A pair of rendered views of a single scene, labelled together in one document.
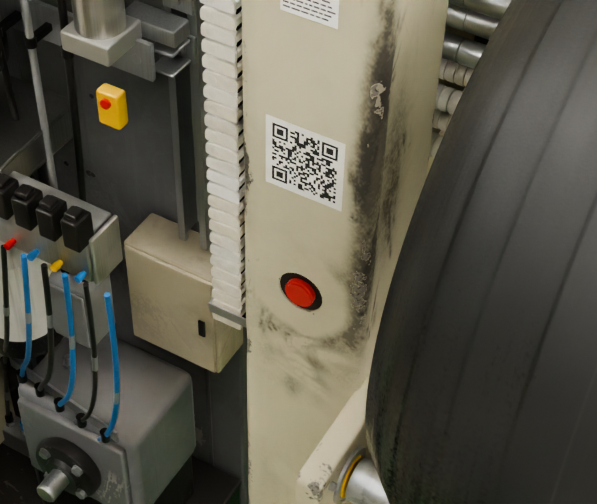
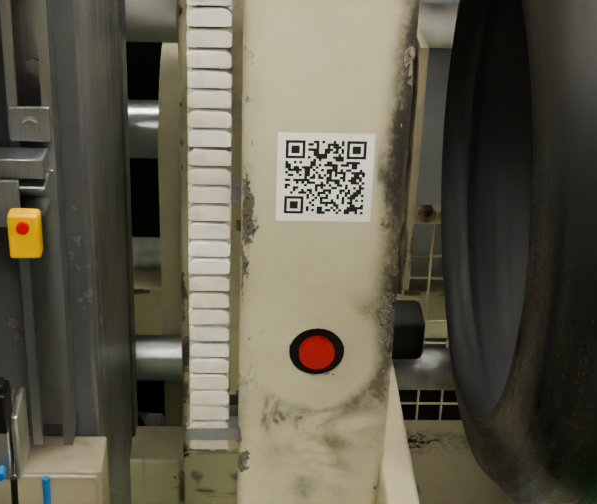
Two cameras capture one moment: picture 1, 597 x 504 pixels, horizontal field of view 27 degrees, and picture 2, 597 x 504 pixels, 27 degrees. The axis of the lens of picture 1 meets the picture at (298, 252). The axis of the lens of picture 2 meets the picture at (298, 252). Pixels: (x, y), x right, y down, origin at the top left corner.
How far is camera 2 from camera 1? 0.57 m
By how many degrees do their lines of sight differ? 31
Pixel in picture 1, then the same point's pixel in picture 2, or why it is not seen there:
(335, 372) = (360, 442)
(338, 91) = (367, 71)
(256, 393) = not seen: outside the picture
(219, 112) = (208, 159)
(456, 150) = (589, 23)
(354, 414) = (399, 475)
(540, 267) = not seen: outside the picture
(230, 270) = (216, 369)
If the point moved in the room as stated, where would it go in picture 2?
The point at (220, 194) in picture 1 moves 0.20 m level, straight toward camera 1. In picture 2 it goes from (206, 269) to (357, 384)
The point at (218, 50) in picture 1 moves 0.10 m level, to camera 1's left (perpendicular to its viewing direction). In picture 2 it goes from (209, 79) to (85, 99)
